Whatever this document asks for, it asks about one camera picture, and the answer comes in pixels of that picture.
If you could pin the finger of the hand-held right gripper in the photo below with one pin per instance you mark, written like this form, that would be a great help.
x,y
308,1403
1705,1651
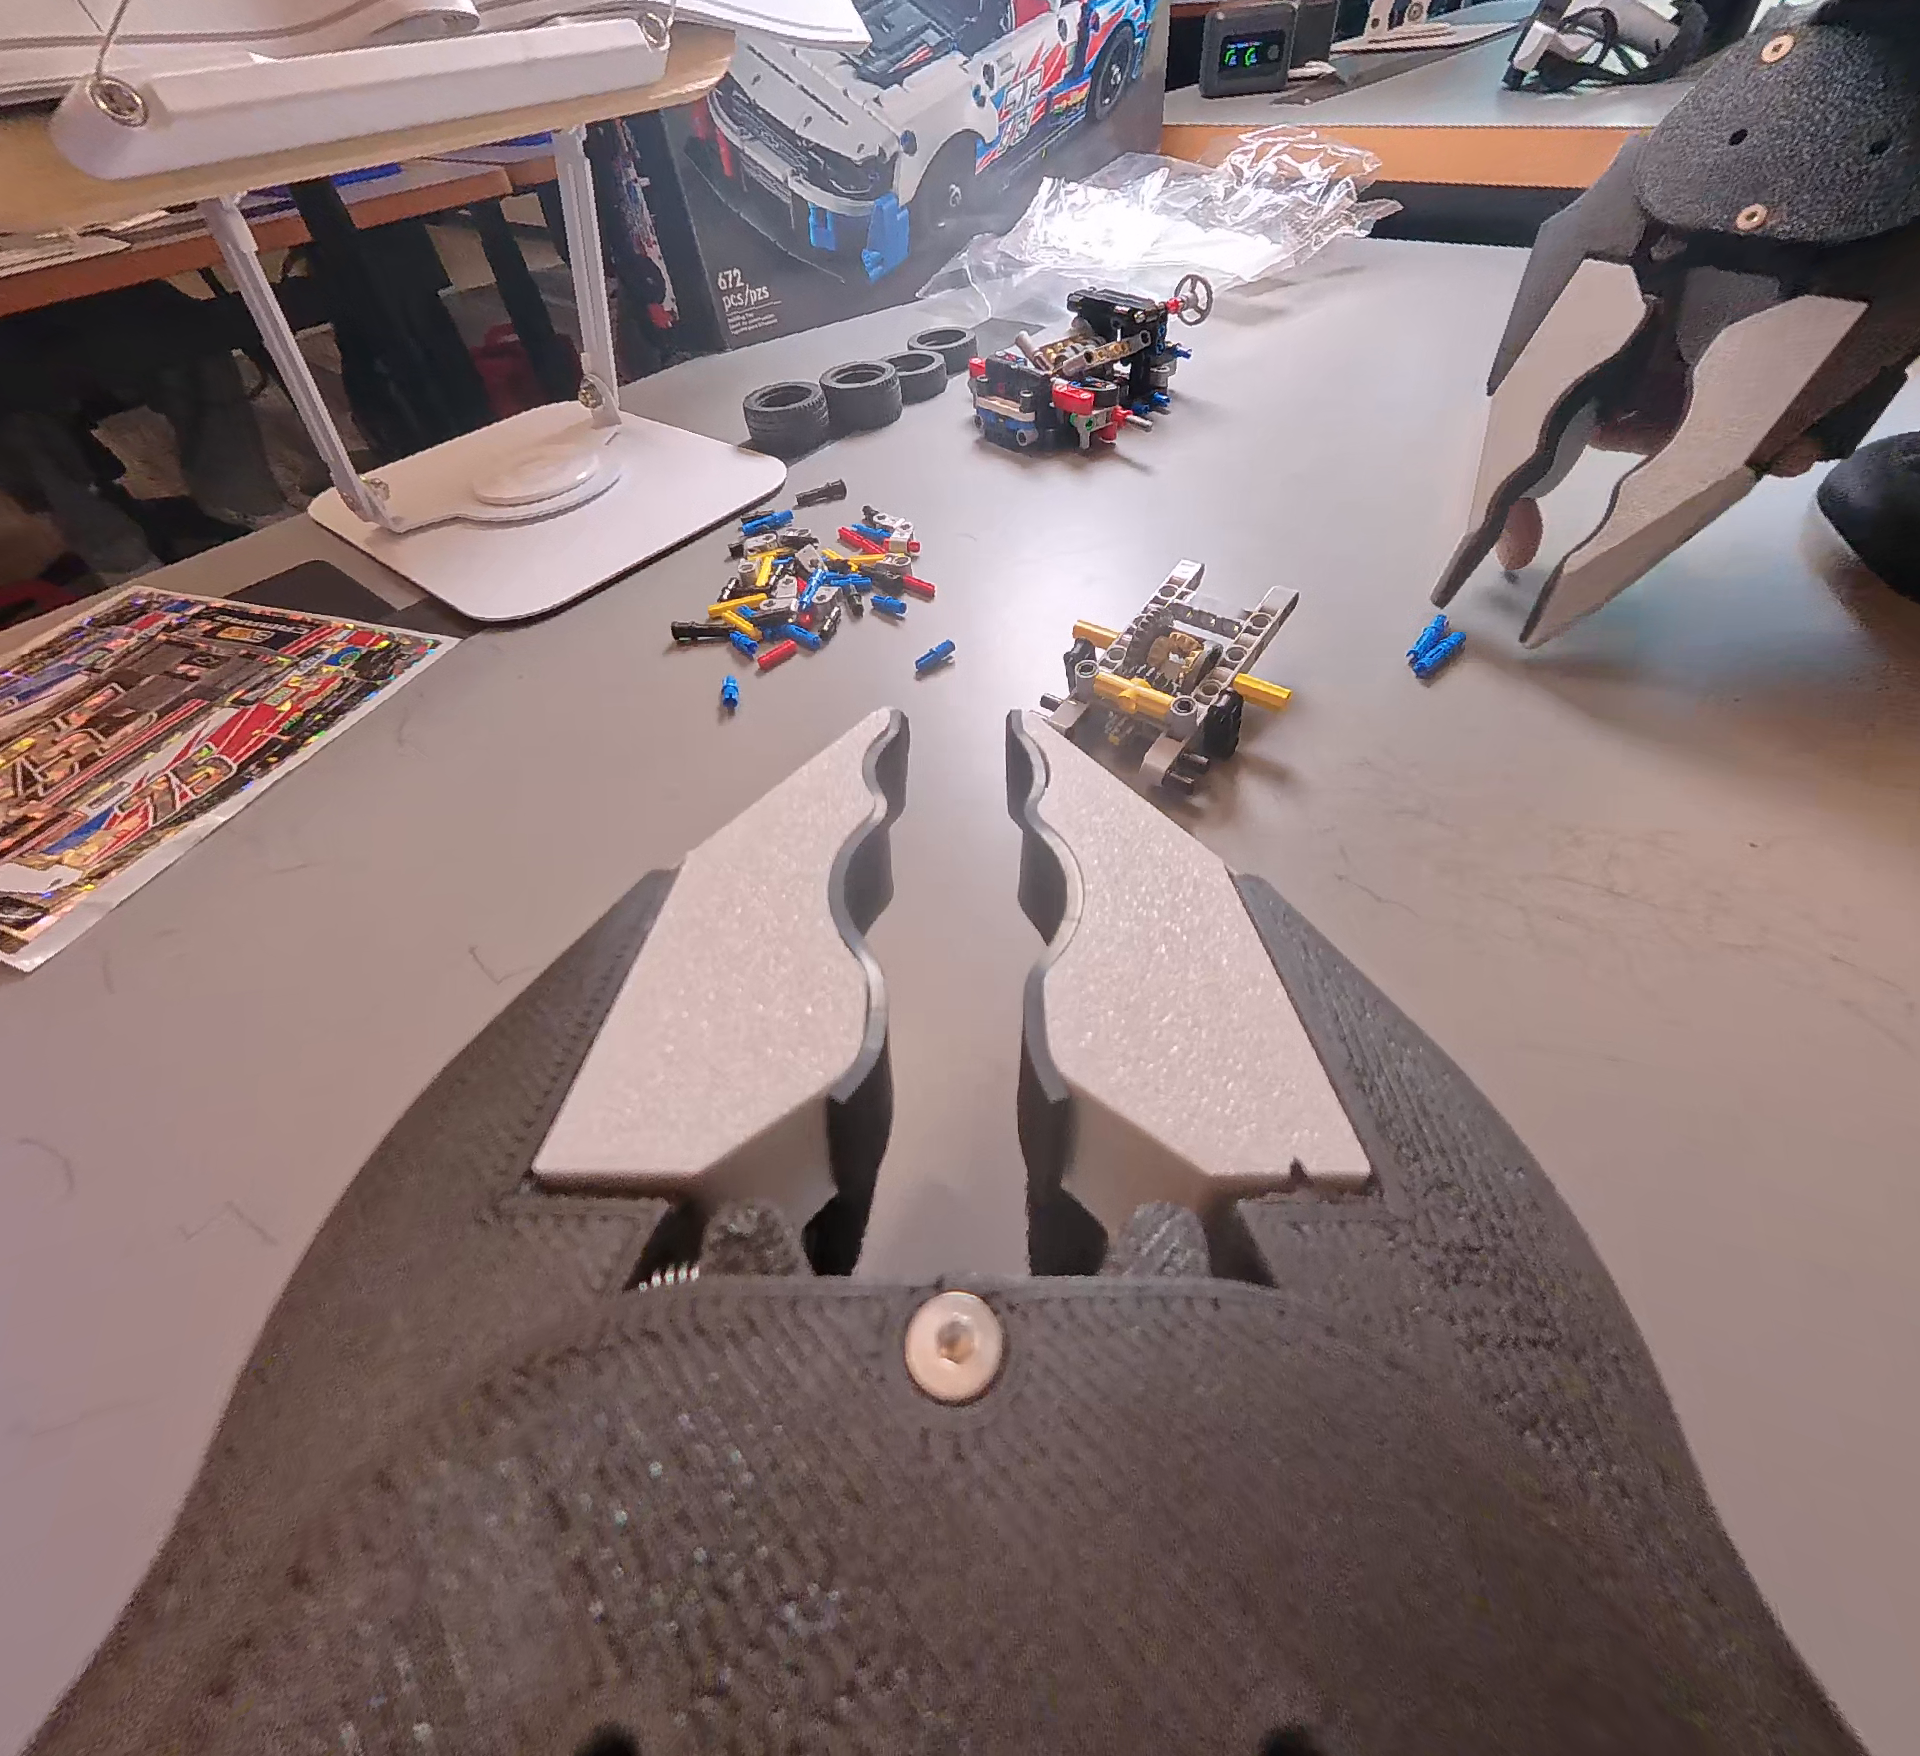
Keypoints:
x,y
1546,438
1756,393

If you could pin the clear plastic bag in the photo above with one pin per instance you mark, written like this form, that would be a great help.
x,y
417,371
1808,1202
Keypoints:
x,y
1168,213

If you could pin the lego set box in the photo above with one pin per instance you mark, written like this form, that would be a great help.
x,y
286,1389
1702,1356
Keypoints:
x,y
842,136

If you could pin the grey lego frame assembly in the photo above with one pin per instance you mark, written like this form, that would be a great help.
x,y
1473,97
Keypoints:
x,y
1155,653

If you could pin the black desk mat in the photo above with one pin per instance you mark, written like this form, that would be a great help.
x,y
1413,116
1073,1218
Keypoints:
x,y
315,585

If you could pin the small black display device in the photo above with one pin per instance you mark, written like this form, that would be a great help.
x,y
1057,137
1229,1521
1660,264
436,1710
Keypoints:
x,y
1248,49

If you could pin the person's right hand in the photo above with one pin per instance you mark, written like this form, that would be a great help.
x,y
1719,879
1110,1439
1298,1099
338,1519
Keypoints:
x,y
1521,535

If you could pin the long blue lego pin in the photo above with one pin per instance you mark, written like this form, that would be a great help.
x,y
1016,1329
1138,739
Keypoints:
x,y
1425,639
1449,653

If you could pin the yellow lego connector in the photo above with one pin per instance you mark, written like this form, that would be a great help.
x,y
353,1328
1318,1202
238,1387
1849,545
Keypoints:
x,y
1268,692

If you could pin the lego car chassis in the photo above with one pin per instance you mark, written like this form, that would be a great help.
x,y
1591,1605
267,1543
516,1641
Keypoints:
x,y
1081,370

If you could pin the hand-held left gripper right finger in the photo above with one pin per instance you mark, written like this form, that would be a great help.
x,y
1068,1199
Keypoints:
x,y
1185,1023

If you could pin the pile of mixed lego pieces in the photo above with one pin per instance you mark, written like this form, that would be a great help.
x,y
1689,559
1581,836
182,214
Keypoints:
x,y
796,571

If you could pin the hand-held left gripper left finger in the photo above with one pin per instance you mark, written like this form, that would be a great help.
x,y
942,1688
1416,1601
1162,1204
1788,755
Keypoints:
x,y
705,1023

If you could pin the background wooden table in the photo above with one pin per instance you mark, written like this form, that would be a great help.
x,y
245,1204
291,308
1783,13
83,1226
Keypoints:
x,y
1425,122

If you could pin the lego instruction booklet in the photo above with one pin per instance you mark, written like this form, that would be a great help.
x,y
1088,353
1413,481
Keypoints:
x,y
180,737

